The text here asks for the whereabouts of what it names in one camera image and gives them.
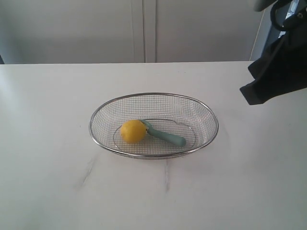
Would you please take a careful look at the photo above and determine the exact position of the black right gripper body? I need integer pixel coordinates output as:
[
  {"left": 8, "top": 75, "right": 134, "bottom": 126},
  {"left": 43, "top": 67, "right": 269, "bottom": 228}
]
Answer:
[{"left": 248, "top": 0, "right": 307, "bottom": 96}]

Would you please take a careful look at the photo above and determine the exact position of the green handled vegetable peeler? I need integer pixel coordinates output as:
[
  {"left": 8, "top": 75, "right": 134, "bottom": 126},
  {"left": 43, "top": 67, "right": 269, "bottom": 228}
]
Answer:
[{"left": 140, "top": 120, "right": 186, "bottom": 147}]

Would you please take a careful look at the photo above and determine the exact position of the yellow lemon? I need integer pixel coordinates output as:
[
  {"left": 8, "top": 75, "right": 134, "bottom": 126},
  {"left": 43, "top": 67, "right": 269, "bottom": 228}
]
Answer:
[{"left": 120, "top": 120, "right": 146, "bottom": 144}]

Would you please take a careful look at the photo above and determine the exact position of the oval metal mesh basket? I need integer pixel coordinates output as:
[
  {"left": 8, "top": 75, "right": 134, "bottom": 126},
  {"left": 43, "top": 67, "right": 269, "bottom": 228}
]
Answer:
[{"left": 89, "top": 92, "right": 219, "bottom": 160}]

